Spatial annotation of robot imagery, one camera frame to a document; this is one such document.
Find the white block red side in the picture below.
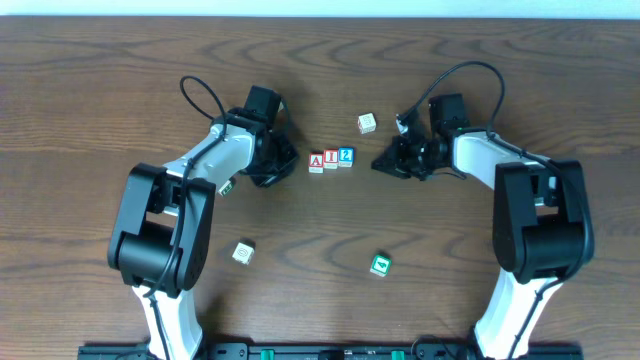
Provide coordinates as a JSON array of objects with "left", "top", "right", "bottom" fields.
[{"left": 357, "top": 113, "right": 377, "bottom": 134}]

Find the red letter I block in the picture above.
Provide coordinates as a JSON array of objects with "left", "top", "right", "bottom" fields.
[{"left": 323, "top": 149, "right": 339, "bottom": 169}]

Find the red letter A block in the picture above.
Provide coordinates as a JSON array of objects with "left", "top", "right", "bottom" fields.
[{"left": 308, "top": 153, "right": 324, "bottom": 174}]

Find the green number 4 block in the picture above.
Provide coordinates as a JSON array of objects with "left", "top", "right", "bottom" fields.
[{"left": 370, "top": 254, "right": 392, "bottom": 277}]

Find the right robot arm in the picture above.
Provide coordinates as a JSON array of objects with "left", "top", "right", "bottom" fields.
[{"left": 371, "top": 94, "right": 594, "bottom": 359}]

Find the white block engraved circle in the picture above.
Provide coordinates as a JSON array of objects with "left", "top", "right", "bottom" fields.
[{"left": 232, "top": 242, "right": 255, "bottom": 265}]

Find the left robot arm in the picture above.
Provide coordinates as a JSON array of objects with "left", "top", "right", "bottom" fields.
[{"left": 107, "top": 86, "right": 298, "bottom": 359}]

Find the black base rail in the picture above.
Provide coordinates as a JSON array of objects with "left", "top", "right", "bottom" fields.
[{"left": 77, "top": 341, "right": 584, "bottom": 360}]

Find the white block green side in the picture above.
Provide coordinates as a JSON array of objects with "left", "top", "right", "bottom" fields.
[{"left": 217, "top": 177, "right": 236, "bottom": 197}]

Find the blue number 2 block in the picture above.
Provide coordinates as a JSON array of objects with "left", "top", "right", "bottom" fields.
[{"left": 338, "top": 147, "right": 355, "bottom": 168}]

